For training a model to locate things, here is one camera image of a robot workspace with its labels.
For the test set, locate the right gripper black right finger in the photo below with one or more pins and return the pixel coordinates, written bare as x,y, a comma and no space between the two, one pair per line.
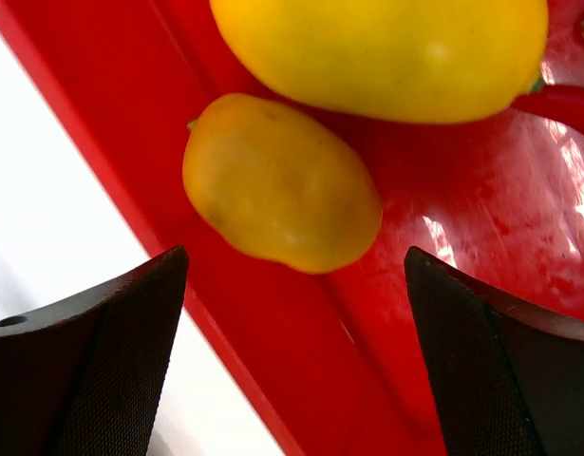
507,376

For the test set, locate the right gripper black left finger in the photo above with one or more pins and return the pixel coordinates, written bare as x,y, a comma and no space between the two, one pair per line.
84,375

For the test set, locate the small yellow toy mango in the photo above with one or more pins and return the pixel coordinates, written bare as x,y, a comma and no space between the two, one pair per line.
277,185

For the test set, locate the yellow toy pepper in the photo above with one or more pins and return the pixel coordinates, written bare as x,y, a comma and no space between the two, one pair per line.
422,62

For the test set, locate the red toy chili pepper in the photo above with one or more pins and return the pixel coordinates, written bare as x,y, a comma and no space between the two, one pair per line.
560,103

